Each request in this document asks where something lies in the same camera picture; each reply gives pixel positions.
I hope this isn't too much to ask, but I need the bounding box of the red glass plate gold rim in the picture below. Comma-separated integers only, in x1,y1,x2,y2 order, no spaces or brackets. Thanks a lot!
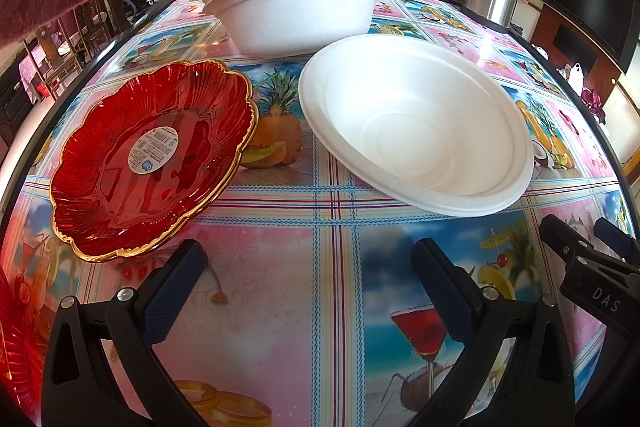
0,264,48,413
50,59,259,264

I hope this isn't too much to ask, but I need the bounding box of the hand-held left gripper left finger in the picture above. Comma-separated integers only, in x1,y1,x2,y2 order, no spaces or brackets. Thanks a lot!
41,239,207,427

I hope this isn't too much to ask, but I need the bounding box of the printed fruit pattern tablecloth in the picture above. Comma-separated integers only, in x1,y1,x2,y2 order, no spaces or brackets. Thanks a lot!
0,0,636,427

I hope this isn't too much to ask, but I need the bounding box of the white plastic bag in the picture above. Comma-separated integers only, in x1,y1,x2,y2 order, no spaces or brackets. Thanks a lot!
566,62,587,96

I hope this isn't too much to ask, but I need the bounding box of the dark red cloth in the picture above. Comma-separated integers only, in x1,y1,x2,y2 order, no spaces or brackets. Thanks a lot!
581,88,607,124

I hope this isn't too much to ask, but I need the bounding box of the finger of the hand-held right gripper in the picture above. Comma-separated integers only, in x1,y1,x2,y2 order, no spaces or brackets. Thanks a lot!
595,217,640,260
539,214,608,278

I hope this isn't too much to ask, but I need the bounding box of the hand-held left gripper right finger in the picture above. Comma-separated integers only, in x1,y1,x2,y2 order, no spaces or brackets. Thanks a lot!
411,238,577,427

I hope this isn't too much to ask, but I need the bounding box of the table with pink cloth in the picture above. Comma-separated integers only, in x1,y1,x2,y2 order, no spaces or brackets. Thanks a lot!
17,42,66,102

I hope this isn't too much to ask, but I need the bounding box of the white foam bowl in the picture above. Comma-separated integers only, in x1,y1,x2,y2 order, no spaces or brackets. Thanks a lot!
202,0,392,58
298,33,535,216

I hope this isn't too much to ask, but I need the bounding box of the wooden sideboard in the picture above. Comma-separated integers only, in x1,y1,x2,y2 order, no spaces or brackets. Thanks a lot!
530,32,640,168

